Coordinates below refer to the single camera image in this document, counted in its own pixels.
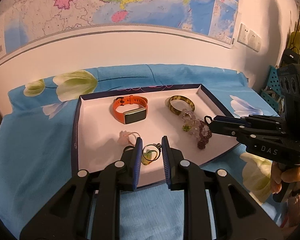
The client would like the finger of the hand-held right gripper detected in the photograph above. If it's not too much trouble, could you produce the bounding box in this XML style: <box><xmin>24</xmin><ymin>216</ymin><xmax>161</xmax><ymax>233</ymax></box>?
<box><xmin>209</xmin><ymin>115</ymin><xmax>300</xmax><ymax>143</ymax></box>
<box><xmin>240</xmin><ymin>114</ymin><xmax>288</xmax><ymax>133</ymax></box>

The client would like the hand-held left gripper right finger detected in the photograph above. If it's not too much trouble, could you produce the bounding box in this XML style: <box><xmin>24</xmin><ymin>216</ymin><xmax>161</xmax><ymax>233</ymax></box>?
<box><xmin>161</xmin><ymin>135</ymin><xmax>283</xmax><ymax>240</ymax></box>

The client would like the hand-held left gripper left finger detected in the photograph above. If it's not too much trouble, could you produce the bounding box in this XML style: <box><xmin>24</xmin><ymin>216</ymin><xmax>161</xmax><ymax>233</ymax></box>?
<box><xmin>19</xmin><ymin>137</ymin><xmax>143</xmax><ymax>240</ymax></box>

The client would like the yellow flower braided cord pendant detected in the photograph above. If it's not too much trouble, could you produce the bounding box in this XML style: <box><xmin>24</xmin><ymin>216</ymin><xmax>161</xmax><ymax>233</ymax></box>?
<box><xmin>141</xmin><ymin>149</ymin><xmax>159</xmax><ymax>166</ymax></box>

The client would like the silver ring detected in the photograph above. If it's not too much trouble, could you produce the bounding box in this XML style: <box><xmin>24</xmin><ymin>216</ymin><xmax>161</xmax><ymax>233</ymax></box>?
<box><xmin>142</xmin><ymin>143</ymin><xmax>163</xmax><ymax>162</ymax></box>

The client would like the maroon bead bracelet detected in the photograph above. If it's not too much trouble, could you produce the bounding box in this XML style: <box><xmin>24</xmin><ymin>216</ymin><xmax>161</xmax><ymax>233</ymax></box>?
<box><xmin>196</xmin><ymin>115</ymin><xmax>213</xmax><ymax>149</ymax></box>

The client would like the pink cord flower bracelet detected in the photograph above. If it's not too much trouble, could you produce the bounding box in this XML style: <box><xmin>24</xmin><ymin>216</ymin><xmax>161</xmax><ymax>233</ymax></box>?
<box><xmin>118</xmin><ymin>130</ymin><xmax>142</xmax><ymax>146</ymax></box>

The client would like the clear crystal bead bracelet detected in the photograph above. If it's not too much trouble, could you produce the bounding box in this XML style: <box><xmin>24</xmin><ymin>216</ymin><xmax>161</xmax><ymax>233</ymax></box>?
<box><xmin>180</xmin><ymin>108</ymin><xmax>203</xmax><ymax>137</ymax></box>

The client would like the dark blue patterned box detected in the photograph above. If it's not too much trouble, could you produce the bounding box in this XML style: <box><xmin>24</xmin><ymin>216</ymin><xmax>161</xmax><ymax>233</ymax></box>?
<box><xmin>71</xmin><ymin>83</ymin><xmax>240</xmax><ymax>190</ymax></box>

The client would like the person's right hand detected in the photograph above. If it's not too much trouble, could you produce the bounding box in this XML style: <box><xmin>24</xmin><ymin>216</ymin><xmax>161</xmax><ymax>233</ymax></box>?
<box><xmin>270</xmin><ymin>161</ymin><xmax>300</xmax><ymax>195</ymax></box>

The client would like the blue perforated basket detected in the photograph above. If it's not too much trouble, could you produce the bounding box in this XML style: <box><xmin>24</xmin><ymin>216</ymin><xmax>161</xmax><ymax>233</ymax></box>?
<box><xmin>261</xmin><ymin>65</ymin><xmax>285</xmax><ymax>110</ymax></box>

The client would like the orange smart watch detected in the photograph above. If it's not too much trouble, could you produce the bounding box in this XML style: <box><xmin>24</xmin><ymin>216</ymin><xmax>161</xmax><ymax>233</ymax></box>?
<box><xmin>112</xmin><ymin>95</ymin><xmax>149</xmax><ymax>125</ymax></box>

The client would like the amber bangle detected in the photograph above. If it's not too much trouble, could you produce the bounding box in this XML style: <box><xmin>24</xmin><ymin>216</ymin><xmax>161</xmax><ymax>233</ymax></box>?
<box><xmin>168</xmin><ymin>95</ymin><xmax>196</xmax><ymax>115</ymax></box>

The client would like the black bag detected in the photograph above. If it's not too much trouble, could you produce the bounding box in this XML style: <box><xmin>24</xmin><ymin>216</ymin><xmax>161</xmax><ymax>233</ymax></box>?
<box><xmin>281</xmin><ymin>49</ymin><xmax>300</xmax><ymax>68</ymax></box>

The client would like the yellow-green hanging cloth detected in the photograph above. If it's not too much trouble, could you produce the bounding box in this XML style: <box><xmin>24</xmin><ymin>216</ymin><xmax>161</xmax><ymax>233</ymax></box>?
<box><xmin>289</xmin><ymin>30</ymin><xmax>300</xmax><ymax>55</ymax></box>

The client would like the blue floral blanket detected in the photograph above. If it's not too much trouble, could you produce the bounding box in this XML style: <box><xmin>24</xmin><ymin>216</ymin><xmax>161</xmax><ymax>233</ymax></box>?
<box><xmin>0</xmin><ymin>64</ymin><xmax>290</xmax><ymax>240</ymax></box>

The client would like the white wall socket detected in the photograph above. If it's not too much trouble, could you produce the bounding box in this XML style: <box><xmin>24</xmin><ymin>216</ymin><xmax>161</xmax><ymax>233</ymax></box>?
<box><xmin>237</xmin><ymin>23</ymin><xmax>250</xmax><ymax>45</ymax></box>

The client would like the wall map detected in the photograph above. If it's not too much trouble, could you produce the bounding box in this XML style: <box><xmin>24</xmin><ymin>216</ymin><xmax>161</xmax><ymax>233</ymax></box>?
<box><xmin>0</xmin><ymin>0</ymin><xmax>241</xmax><ymax>67</ymax></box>

